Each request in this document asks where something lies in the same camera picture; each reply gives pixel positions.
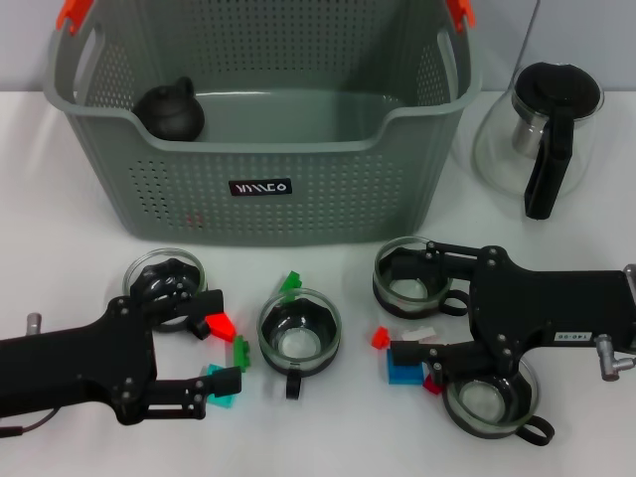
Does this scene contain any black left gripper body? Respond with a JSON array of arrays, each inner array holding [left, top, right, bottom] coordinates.
[[0, 295, 160, 426]]

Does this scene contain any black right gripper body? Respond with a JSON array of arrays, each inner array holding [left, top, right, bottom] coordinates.
[[469, 245, 636, 387]]

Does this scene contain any glass teacup black holder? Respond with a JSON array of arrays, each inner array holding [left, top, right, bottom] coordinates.
[[443, 357, 556, 447], [122, 247, 208, 333], [372, 237, 472, 319], [256, 287, 344, 401]]

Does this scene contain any grey perforated storage basket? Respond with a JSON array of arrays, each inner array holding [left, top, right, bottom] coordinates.
[[42, 0, 484, 248]]

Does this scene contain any teal square toy plate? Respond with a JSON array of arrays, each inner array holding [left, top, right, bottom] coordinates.
[[204, 363, 239, 411]]

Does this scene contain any red sloped toy brick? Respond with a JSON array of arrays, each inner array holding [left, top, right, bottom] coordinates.
[[206, 311, 239, 344]]

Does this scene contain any green toy brick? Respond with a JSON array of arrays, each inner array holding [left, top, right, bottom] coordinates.
[[233, 335, 253, 372], [276, 270, 305, 305]]

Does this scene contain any white toy brick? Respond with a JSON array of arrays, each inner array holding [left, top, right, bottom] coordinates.
[[400, 325, 438, 344]]

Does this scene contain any blue square toy plate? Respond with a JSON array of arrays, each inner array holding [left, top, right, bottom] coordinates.
[[386, 350, 426, 387]]

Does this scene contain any dark clay teapot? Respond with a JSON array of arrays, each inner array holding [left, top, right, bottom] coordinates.
[[132, 76, 207, 142]]

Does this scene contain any glass teapot black lid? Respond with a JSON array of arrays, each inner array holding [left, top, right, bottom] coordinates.
[[471, 62, 606, 221]]

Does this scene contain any left gripper cable with plug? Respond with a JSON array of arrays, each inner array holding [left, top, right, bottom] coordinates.
[[0, 409, 64, 438]]

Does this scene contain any thin grey wall cable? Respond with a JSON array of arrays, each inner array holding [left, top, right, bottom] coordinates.
[[514, 0, 543, 69]]

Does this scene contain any orange basket handle clip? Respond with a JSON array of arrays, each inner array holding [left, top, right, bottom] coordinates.
[[56, 0, 95, 35], [445, 0, 477, 34]]

